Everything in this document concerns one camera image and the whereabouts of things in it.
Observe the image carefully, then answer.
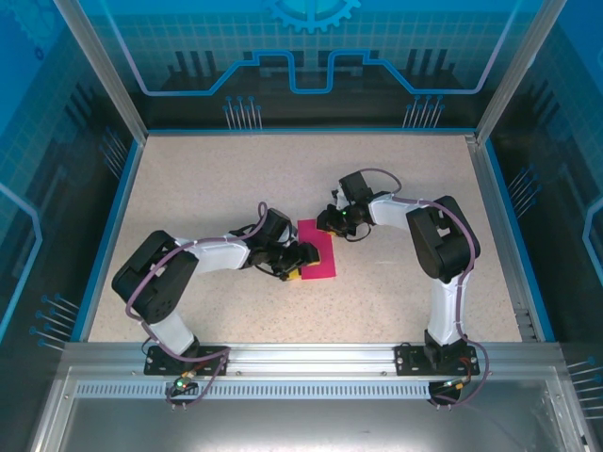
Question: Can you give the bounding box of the cable connector with green light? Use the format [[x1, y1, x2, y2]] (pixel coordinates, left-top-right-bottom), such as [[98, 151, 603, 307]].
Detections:
[[171, 371, 197, 393]]

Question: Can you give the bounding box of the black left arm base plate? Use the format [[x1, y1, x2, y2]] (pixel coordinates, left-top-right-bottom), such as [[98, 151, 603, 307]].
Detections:
[[143, 345, 232, 378]]

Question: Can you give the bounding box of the slotted metal cable duct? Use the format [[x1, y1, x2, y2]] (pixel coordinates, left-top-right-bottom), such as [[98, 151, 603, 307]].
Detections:
[[74, 382, 533, 400]]

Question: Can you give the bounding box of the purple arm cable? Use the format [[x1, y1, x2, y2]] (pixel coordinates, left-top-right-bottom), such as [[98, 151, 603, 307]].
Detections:
[[357, 167, 491, 411], [125, 201, 269, 412]]

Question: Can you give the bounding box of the aluminium mounting rail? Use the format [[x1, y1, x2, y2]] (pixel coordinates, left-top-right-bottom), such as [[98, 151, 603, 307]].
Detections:
[[63, 342, 562, 376]]

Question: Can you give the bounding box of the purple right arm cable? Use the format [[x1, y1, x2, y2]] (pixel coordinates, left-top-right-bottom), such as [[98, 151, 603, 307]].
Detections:
[[357, 167, 491, 411]]

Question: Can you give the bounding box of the pink paper sheet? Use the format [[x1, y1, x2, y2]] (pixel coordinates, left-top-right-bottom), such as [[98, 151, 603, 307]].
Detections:
[[296, 218, 338, 283]]

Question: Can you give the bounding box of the aluminium frame post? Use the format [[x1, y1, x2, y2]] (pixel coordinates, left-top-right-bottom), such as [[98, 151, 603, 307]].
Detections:
[[473, 0, 569, 145], [54, 0, 150, 142]]

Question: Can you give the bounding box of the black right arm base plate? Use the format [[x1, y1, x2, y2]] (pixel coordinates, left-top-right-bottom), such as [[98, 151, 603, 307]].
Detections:
[[394, 343, 481, 378]]

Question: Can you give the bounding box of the grey metal tray panel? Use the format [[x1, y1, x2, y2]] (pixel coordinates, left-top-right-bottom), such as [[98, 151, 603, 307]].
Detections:
[[27, 366, 590, 452]]

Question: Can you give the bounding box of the aluminium side rail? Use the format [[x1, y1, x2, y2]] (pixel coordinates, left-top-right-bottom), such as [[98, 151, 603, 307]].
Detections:
[[464, 134, 541, 343]]

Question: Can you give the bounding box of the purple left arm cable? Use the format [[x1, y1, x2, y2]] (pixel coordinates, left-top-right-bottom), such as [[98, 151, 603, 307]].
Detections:
[[125, 201, 269, 412]]

